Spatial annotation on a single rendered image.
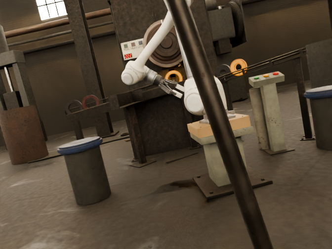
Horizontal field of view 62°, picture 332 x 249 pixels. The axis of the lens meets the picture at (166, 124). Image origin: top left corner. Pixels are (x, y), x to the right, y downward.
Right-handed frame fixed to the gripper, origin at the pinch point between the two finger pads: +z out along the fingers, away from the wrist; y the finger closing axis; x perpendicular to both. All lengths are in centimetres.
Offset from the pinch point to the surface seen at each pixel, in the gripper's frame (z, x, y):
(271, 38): 145, 1, 782
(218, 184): 46, 30, -33
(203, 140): 24.3, 7.6, -33.9
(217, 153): 36.1, 14.6, -28.0
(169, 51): -33, 3, 96
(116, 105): -52, 57, 45
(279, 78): 60, -28, 45
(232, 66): 29, -11, 89
